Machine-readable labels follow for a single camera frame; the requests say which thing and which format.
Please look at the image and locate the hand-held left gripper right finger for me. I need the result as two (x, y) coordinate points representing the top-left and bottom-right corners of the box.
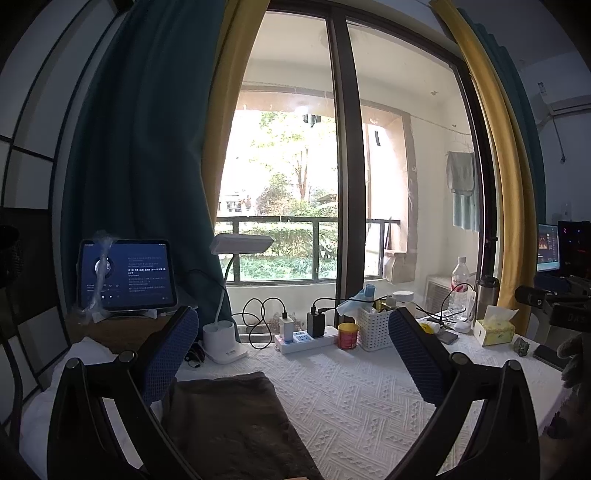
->
(385, 307), (541, 480)

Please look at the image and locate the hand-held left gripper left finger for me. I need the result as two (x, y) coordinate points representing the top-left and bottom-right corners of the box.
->
(46, 305), (204, 480)

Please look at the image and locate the dark grey t-shirt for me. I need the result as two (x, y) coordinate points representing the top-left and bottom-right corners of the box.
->
(161, 371), (324, 480)

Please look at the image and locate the person's right hand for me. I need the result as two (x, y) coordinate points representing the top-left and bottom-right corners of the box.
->
(556, 330), (591, 391)

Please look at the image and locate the black smartphone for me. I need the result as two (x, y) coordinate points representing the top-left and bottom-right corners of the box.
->
(533, 344), (568, 372)

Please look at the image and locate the white perforated basket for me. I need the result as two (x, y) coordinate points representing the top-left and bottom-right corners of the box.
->
(358, 305), (393, 352)

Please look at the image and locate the white desk lamp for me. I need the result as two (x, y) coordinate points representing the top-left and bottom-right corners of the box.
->
(202, 233), (275, 366)

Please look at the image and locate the clear snack jar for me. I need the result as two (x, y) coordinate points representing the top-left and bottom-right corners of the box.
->
(392, 291), (415, 317)

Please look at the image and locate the cardboard box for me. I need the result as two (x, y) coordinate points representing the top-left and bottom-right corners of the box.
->
(67, 305), (185, 356)

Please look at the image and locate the outdoor air conditioner unit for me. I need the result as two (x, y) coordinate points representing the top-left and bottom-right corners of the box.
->
(425, 274), (455, 315)

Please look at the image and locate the red can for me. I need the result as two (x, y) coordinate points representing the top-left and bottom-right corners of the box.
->
(338, 322), (360, 350)

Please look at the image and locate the yellow tissue box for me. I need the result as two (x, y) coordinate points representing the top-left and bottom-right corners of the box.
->
(475, 305), (519, 347)

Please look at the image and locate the computer monitor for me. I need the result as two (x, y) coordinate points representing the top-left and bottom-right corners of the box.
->
(536, 224), (560, 273)

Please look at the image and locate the white garment with black stripe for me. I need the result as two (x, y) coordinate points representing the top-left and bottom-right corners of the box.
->
(18, 337), (162, 480)

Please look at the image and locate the clear water bottle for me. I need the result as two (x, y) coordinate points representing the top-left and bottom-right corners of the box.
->
(449, 256), (469, 317)

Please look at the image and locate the blue face mask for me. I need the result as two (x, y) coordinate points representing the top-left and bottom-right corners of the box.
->
(336, 299), (370, 319)

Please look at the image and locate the white textured tablecloth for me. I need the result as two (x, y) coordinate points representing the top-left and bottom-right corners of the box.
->
(18, 318), (578, 480)

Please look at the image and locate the white plastic jug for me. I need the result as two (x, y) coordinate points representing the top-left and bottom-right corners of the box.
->
(383, 251), (409, 283)

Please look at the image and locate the white power strip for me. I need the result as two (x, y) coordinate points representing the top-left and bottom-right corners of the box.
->
(274, 325), (340, 355)

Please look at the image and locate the yellow curtain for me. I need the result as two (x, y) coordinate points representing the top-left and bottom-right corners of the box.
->
(201, 0), (271, 250)
(429, 0), (532, 308)

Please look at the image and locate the hanging teal towel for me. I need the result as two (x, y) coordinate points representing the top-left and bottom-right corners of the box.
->
(451, 191), (481, 232)

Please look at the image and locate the black balcony railing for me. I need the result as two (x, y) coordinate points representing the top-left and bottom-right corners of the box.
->
(215, 216), (402, 282)

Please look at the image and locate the hanging grey garment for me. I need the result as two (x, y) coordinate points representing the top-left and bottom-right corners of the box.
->
(445, 150), (476, 195)

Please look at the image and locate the teal curtain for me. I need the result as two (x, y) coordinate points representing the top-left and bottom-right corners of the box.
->
(455, 7), (546, 232)
(60, 0), (232, 333)

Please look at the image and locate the white air conditioner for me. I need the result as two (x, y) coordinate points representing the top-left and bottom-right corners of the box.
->
(536, 80), (591, 121)

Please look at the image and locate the long black cable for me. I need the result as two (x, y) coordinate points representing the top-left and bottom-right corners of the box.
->
(416, 284), (476, 324)

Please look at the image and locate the looped black cable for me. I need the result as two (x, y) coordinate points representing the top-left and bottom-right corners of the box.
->
(231, 296), (287, 349)

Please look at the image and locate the black charger cable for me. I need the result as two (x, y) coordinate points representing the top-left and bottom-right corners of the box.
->
(311, 298), (370, 317)

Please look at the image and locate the dark window frame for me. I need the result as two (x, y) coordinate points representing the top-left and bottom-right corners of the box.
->
(325, 16), (370, 315)

